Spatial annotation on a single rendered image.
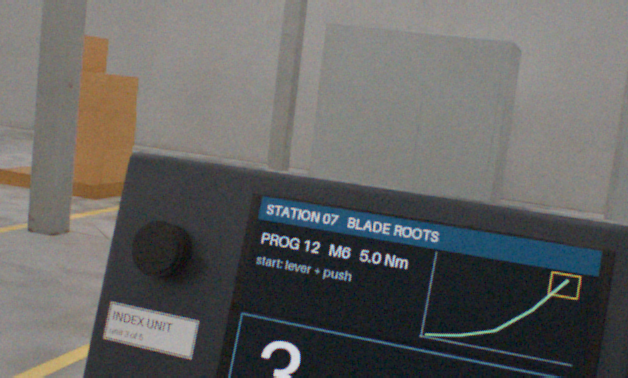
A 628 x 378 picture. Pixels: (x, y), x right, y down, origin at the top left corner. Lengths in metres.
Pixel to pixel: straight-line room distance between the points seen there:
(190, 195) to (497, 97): 7.41
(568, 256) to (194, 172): 0.19
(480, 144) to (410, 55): 1.06
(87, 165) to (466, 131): 3.72
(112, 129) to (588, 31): 7.38
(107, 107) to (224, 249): 7.97
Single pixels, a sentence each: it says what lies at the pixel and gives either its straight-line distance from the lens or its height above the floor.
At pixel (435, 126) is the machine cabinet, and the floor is 1.10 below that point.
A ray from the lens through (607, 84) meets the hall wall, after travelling 12.89.
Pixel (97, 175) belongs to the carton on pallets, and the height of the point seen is 0.23.
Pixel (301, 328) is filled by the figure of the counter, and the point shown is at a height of 1.19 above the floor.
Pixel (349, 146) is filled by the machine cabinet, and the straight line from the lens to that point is 8.06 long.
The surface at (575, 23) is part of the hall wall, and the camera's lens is 12.95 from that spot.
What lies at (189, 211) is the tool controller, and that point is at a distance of 0.42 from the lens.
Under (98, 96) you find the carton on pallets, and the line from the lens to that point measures 8.41.
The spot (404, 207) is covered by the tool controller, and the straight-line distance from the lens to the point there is 0.39.
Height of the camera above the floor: 1.30
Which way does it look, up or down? 9 degrees down
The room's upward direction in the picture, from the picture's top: 7 degrees clockwise
